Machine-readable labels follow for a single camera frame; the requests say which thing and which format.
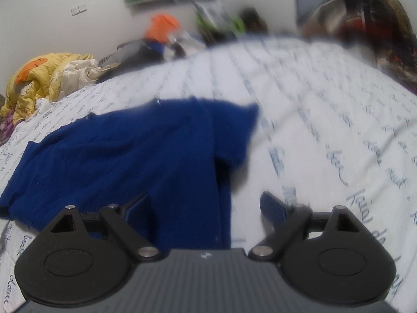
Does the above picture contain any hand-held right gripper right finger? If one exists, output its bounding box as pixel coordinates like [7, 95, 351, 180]
[249, 191, 369, 261]

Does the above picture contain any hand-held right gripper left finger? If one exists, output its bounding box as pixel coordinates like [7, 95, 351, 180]
[36, 193, 161, 261]

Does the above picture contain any blue knit sweater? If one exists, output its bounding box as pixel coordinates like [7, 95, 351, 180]
[0, 96, 261, 248]

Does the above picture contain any pile of mixed clothes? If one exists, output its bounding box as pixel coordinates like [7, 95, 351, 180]
[300, 0, 417, 85]

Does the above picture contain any grey framed panel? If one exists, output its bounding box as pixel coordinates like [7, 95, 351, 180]
[293, 0, 333, 28]

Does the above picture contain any white blue floral pillow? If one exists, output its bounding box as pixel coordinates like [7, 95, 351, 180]
[194, 0, 229, 23]

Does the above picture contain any yellow quilted blanket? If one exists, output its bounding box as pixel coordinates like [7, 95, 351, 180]
[0, 52, 98, 118]

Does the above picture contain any purple cloth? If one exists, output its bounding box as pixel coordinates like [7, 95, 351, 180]
[0, 114, 20, 146]

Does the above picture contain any white script-printed bed quilt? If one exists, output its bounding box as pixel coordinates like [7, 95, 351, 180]
[0, 36, 417, 313]

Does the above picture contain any cream cloth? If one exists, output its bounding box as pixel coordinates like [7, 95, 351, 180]
[60, 59, 108, 88]

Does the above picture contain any crumpled silver plastic wrap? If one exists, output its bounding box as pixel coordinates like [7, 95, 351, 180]
[164, 33, 203, 56]

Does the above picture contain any orange plastic bag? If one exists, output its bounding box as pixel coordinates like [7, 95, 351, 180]
[145, 14, 181, 43]

